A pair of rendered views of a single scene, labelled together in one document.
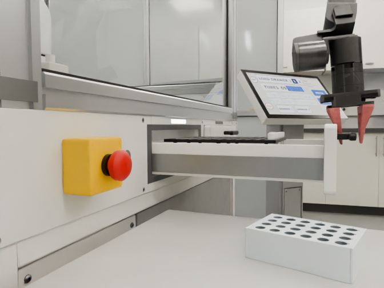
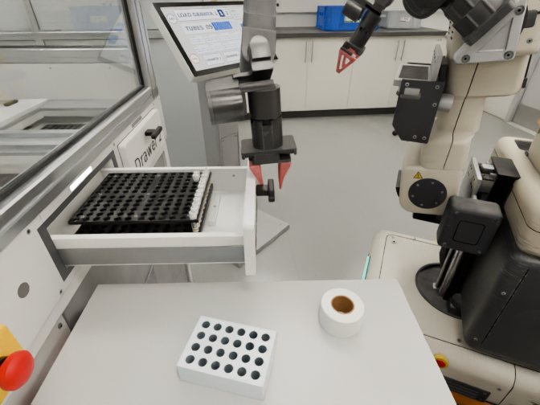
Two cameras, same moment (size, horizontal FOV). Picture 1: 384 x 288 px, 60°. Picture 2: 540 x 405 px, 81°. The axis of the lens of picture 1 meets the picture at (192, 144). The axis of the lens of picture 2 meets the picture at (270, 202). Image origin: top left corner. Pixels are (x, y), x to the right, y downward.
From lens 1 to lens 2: 34 cm
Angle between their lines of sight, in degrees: 37
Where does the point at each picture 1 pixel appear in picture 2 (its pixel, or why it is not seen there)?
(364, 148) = (295, 55)
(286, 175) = (211, 259)
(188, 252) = (127, 390)
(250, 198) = (190, 130)
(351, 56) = (270, 113)
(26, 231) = not seen: outside the picture
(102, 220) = not seen: hidden behind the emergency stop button
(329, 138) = (247, 238)
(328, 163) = (248, 255)
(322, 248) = (240, 384)
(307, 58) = (222, 116)
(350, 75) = (269, 133)
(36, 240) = not seen: outside the picture
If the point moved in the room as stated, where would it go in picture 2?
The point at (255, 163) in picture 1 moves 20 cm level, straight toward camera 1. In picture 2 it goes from (180, 253) to (176, 368)
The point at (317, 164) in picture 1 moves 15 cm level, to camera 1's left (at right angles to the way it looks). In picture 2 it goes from (239, 251) to (145, 277)
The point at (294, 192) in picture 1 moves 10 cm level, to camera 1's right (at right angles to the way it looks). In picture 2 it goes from (231, 139) to (248, 137)
